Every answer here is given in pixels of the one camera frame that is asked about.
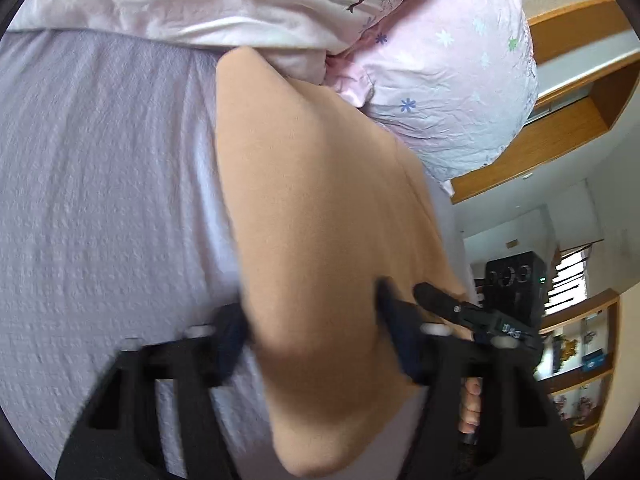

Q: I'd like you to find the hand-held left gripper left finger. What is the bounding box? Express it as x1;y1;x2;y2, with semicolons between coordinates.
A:
55;303;252;480

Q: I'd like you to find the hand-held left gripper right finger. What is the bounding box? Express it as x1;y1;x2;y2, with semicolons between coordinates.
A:
376;279;586;480

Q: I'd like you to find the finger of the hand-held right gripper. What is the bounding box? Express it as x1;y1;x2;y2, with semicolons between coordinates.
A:
414;282;482;332

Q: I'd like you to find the tan small garment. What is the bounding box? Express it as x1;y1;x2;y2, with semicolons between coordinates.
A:
214;45;470;479

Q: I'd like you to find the person's right hand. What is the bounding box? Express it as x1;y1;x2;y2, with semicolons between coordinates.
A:
458;377;484;434

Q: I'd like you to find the blue box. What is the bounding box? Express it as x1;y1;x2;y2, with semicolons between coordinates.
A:
581;351;609;373

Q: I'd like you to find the wooden bookshelf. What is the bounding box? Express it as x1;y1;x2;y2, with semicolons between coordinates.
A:
532;287;622;457

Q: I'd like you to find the lavender textured bed sheet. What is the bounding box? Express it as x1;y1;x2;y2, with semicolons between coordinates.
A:
0;29;473;480

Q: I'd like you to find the pink flower print pillow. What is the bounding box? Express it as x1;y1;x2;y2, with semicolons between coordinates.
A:
324;0;540;197

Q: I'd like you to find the white floral pillow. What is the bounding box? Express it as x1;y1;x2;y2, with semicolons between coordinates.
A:
9;0;483;86

